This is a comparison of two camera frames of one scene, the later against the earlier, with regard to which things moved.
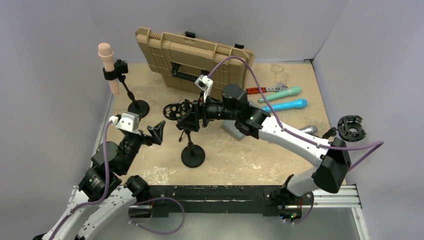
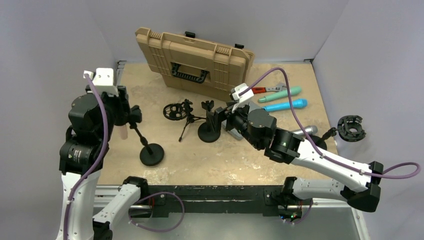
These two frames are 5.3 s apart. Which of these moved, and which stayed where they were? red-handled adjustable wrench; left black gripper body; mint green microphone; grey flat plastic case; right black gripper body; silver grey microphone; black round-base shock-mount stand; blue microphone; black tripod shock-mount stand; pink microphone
Moved: left black gripper body; right black gripper body; pink microphone
Stayed: mint green microphone; grey flat plastic case; black tripod shock-mount stand; red-handled adjustable wrench; black round-base shock-mount stand; blue microphone; silver grey microphone
